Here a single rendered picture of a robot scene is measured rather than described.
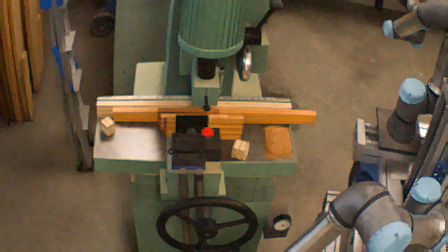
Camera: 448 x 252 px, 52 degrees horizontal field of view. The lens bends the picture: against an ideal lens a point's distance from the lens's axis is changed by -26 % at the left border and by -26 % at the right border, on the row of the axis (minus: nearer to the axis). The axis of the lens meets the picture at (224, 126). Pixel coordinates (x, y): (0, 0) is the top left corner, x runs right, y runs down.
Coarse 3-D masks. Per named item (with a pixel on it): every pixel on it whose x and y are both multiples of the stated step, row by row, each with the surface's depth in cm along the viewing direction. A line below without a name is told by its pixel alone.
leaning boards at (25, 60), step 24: (0, 0) 231; (24, 0) 262; (0, 24) 250; (24, 24) 296; (0, 48) 255; (24, 48) 289; (0, 72) 267; (24, 72) 270; (0, 96) 272; (24, 96) 284
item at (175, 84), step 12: (180, 0) 168; (180, 12) 171; (168, 24) 193; (168, 36) 180; (168, 48) 182; (168, 60) 185; (228, 60) 187; (168, 72) 188; (228, 72) 190; (168, 84) 192; (180, 84) 192; (228, 84) 194
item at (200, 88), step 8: (192, 64) 173; (192, 72) 170; (216, 72) 169; (192, 80) 169; (200, 80) 166; (208, 80) 166; (216, 80) 166; (192, 88) 168; (200, 88) 164; (208, 88) 164; (216, 88) 164; (192, 96) 168; (200, 96) 166; (208, 96) 166; (216, 96) 166; (200, 104) 168; (208, 104) 168; (216, 104) 168
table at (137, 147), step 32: (96, 128) 172; (128, 128) 174; (160, 128) 175; (256, 128) 179; (288, 128) 180; (96, 160) 164; (128, 160) 165; (160, 160) 166; (224, 160) 168; (256, 160) 170; (288, 160) 170; (224, 192) 164
